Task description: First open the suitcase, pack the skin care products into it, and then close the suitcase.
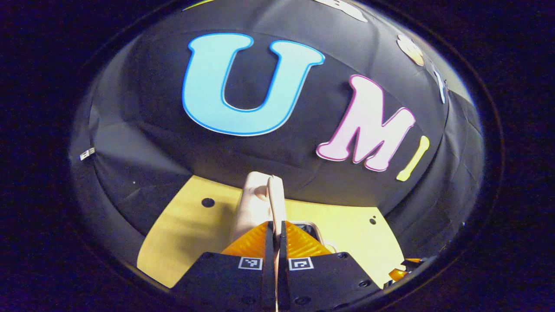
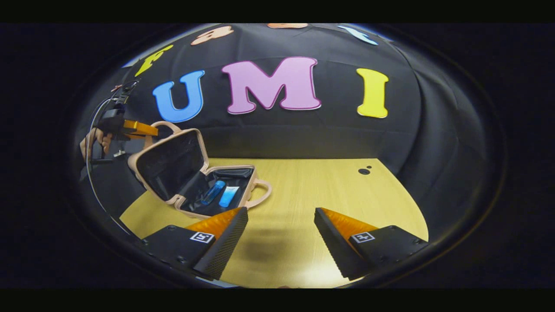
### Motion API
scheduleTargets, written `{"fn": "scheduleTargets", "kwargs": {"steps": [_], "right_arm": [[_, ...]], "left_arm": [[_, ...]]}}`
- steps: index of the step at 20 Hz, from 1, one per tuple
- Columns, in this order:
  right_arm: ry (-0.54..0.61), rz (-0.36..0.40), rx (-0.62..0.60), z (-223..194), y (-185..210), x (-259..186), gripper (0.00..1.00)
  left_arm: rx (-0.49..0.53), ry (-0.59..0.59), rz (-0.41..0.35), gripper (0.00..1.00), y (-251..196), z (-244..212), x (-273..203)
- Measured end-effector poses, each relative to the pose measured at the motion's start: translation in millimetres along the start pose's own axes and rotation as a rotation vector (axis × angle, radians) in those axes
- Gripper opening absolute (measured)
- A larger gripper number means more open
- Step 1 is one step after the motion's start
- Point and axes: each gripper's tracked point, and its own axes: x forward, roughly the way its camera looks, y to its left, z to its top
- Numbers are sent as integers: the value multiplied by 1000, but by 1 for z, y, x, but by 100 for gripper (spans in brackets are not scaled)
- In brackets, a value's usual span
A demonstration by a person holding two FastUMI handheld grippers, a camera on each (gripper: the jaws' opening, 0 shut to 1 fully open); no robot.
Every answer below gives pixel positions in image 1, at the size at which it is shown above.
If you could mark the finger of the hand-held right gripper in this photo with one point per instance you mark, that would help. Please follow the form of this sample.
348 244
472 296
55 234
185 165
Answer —
412 261
396 274

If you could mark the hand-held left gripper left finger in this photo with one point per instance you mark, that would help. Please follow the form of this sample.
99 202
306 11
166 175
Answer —
269 273

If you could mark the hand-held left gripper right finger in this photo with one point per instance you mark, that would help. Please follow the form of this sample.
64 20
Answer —
283 273

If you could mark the pink hard-shell suitcase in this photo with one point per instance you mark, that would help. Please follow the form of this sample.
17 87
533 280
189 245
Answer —
253 203

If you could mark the black backdrop cloth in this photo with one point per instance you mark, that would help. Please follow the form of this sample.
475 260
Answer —
303 151

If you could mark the silver cloth clip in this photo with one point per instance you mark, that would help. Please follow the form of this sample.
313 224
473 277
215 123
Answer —
87 153

